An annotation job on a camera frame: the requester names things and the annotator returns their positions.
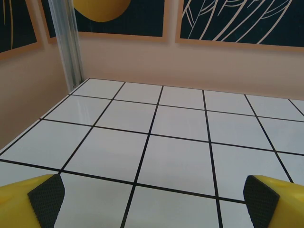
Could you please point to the dark panel golden oval feather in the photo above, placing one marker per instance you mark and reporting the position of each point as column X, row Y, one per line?
column 142, row 19

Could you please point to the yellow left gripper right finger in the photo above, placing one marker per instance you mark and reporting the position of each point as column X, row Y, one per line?
column 285, row 206

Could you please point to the aluminium extrusion post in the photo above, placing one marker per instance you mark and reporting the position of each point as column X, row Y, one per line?
column 69, row 47

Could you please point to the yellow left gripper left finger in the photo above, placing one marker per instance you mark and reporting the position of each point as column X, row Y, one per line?
column 19, row 204

